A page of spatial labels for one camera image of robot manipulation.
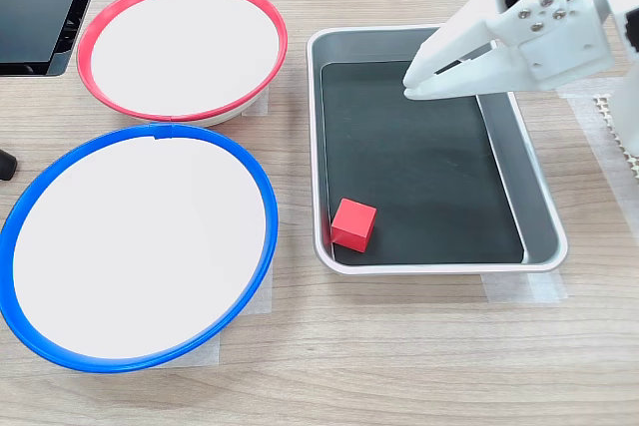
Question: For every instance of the small red cube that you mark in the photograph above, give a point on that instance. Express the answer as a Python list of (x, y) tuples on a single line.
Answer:
[(352, 224)]

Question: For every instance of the steel tray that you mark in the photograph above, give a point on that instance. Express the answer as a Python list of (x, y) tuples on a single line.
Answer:
[(519, 171)]

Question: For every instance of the black tray mat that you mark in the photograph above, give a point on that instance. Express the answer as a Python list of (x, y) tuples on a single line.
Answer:
[(424, 171)]

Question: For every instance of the translucent tape piece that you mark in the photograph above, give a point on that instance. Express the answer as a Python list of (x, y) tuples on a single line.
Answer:
[(524, 289), (257, 104), (604, 176), (199, 353)]

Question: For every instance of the white plate with red rim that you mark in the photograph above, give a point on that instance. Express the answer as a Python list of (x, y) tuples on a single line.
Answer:
[(185, 52)]

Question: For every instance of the white plate with blue rim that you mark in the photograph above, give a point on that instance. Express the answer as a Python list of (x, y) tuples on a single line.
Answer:
[(140, 246)]

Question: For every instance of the black electronic device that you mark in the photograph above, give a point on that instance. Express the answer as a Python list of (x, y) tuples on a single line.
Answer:
[(35, 22)]

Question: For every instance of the small black rubber foot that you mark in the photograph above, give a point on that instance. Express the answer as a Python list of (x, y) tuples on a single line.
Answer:
[(6, 165)]

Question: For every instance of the pale perforated base plate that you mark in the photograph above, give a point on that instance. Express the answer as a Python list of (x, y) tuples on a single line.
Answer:
[(606, 119)]

